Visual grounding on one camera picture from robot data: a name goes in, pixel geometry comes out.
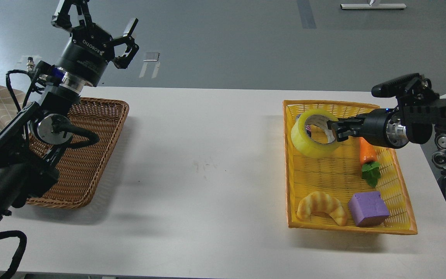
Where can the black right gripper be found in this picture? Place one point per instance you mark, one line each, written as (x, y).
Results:
(371, 126)

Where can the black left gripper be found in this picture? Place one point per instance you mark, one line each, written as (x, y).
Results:
(85, 54)

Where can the yellow tape roll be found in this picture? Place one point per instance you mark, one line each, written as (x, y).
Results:
(304, 143)

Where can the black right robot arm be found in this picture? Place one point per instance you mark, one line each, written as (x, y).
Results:
(419, 116)

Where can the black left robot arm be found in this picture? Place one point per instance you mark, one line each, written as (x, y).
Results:
(34, 141)

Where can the yellow plastic basket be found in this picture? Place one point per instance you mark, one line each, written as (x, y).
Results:
(339, 175)

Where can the orange toy carrot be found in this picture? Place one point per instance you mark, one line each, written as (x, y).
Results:
(370, 166)

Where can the toy croissant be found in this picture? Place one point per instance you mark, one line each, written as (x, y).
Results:
(322, 202)

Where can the purple foam block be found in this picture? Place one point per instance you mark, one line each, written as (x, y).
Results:
(368, 209)

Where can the white floor bar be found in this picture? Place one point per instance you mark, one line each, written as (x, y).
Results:
(374, 6)

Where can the brown wicker basket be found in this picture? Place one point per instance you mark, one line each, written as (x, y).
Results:
(81, 169)

